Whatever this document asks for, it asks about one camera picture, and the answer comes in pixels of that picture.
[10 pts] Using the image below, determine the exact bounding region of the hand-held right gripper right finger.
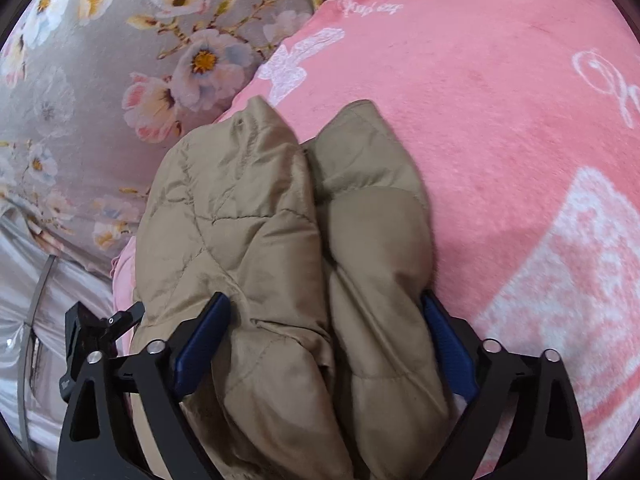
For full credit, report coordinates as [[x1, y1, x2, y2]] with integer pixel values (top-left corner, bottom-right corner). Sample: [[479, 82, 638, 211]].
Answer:
[[421, 291, 590, 480]]

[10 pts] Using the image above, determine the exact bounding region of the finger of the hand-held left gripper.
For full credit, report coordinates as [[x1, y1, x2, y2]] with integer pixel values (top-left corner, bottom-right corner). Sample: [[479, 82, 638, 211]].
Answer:
[[106, 301, 147, 340]]

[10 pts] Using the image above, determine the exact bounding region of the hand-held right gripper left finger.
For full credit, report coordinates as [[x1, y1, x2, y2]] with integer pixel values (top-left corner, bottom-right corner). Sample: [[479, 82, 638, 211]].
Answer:
[[55, 291, 233, 480]]

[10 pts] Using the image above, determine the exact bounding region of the khaki puffer jacket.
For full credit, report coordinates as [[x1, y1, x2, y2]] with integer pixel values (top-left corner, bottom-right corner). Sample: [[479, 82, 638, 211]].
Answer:
[[128, 96, 477, 480]]

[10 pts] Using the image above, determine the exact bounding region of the grey satin cloth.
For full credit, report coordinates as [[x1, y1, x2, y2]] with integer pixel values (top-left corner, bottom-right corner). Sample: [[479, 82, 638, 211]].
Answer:
[[0, 205, 132, 467]]

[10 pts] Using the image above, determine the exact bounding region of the grey floral bed sheet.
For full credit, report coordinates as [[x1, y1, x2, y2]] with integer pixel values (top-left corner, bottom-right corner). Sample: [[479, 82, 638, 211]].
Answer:
[[0, 0, 382, 281]]

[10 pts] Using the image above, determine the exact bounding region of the pink printed blanket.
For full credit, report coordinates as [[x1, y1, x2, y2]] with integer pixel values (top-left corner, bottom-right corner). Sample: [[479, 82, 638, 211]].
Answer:
[[109, 0, 640, 480]]

